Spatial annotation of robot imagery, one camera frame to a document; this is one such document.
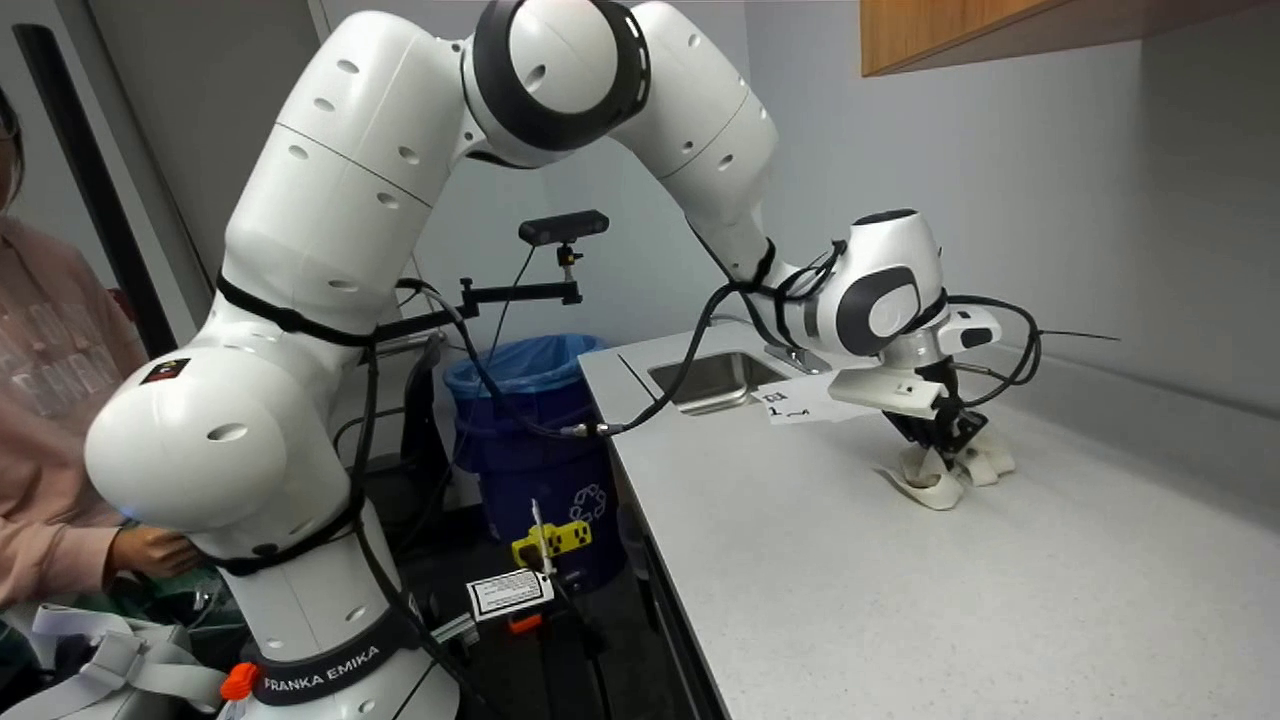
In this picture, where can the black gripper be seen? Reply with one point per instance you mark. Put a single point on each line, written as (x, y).
(950, 385)

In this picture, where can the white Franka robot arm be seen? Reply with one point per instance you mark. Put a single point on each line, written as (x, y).
(334, 202)

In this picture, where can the person hand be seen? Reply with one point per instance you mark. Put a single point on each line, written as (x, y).
(155, 550)

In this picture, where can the metal sink faucet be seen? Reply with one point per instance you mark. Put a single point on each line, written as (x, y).
(800, 350)

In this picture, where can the yellow power strip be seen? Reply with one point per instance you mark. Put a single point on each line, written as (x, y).
(551, 543)

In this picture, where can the blue recycling bin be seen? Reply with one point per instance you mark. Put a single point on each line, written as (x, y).
(533, 443)

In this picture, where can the small orange object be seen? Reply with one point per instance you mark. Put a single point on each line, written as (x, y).
(524, 620)

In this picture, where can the white labelled box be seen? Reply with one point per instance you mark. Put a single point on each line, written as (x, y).
(505, 595)

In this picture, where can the orange round knob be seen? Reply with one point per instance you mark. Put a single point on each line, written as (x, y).
(239, 683)

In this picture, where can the person in pink shirt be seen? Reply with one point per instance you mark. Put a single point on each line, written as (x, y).
(41, 402)

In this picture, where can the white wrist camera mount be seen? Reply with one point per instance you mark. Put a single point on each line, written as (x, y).
(883, 385)

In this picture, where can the wooden wall cabinet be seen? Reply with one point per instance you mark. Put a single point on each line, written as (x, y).
(1000, 26)

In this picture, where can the black camera on stand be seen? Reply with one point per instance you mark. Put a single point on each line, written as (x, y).
(563, 224)

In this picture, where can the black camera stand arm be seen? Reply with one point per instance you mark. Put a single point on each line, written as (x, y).
(523, 292)

